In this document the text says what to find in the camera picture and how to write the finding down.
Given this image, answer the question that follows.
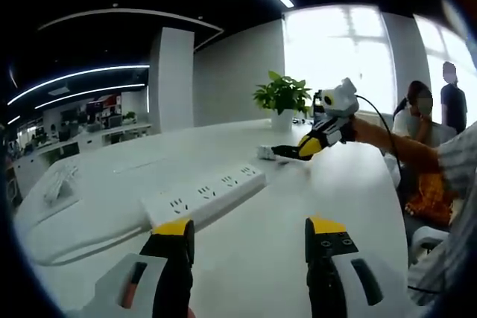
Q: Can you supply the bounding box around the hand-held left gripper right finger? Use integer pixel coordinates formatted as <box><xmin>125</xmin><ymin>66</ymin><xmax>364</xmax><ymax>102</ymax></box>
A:
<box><xmin>305</xmin><ymin>215</ymin><xmax>409</xmax><ymax>318</ymax></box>

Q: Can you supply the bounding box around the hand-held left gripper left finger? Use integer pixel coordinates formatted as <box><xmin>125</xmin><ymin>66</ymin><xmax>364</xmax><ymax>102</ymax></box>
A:
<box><xmin>83</xmin><ymin>218</ymin><xmax>195</xmax><ymax>318</ymax></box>

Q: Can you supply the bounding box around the white charger brick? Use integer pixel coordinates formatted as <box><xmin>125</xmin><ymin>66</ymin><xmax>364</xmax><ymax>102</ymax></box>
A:
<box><xmin>256</xmin><ymin>144</ymin><xmax>279</xmax><ymax>162</ymax></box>

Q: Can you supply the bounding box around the white power strip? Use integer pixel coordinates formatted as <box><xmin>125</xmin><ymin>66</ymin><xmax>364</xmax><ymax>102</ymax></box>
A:
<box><xmin>140</xmin><ymin>163</ymin><xmax>266</xmax><ymax>232</ymax></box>

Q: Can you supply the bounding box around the white desk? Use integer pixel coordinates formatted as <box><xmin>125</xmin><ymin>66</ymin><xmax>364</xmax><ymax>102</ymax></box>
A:
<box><xmin>13</xmin><ymin>118</ymin><xmax>411</xmax><ymax>318</ymax></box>

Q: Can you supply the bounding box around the green potted plant white pot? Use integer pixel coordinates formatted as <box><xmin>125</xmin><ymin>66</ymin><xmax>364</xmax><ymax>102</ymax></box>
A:
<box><xmin>252</xmin><ymin>70</ymin><xmax>313</xmax><ymax>133</ymax></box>

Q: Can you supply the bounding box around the white office chair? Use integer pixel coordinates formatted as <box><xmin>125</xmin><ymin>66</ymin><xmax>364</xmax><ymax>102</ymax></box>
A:
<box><xmin>408</xmin><ymin>226</ymin><xmax>452</xmax><ymax>267</ymax></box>

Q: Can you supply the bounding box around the orange patterned cloth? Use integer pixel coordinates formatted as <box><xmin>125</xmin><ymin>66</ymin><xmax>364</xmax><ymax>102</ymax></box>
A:
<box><xmin>405</xmin><ymin>172</ymin><xmax>460</xmax><ymax>226</ymax></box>

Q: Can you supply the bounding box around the person operator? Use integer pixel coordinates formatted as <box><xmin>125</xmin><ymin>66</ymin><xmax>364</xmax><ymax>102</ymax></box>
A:
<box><xmin>408</xmin><ymin>120</ymin><xmax>477</xmax><ymax>308</ymax></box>

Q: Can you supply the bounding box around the row of office desks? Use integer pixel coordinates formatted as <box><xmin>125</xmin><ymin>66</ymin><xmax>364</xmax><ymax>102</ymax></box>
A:
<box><xmin>7</xmin><ymin>122</ymin><xmax>154</xmax><ymax>192</ymax></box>

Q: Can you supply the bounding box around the white power strip cable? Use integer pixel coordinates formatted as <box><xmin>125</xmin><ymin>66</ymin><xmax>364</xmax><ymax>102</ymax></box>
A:
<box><xmin>28</xmin><ymin>220</ymin><xmax>154</xmax><ymax>267</ymax></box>

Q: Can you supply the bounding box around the black worn device cable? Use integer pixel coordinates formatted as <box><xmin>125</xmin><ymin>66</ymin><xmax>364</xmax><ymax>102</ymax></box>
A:
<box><xmin>407</xmin><ymin>283</ymin><xmax>441</xmax><ymax>296</ymax></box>

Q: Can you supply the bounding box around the white bundled cable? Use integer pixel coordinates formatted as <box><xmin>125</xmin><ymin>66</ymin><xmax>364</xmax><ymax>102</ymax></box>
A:
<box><xmin>42</xmin><ymin>164</ymin><xmax>81</xmax><ymax>206</ymax></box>

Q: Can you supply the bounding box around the red wall display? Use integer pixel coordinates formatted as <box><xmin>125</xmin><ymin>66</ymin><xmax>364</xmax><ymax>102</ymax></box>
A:
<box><xmin>86</xmin><ymin>95</ymin><xmax>122</xmax><ymax>110</ymax></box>

